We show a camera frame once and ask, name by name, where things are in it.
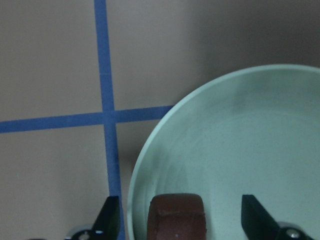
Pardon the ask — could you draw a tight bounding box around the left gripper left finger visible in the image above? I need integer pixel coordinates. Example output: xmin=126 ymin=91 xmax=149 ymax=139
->
xmin=91 ymin=196 xmax=120 ymax=240

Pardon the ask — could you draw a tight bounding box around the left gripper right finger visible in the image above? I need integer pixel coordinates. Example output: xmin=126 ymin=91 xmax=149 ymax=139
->
xmin=241 ymin=194 xmax=280 ymax=240

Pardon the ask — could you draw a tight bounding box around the brown steamed bun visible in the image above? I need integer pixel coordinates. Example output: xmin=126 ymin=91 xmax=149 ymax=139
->
xmin=146 ymin=193 xmax=207 ymax=240

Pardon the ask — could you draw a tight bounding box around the light green plate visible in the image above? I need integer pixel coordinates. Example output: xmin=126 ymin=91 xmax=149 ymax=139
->
xmin=127 ymin=64 xmax=320 ymax=240

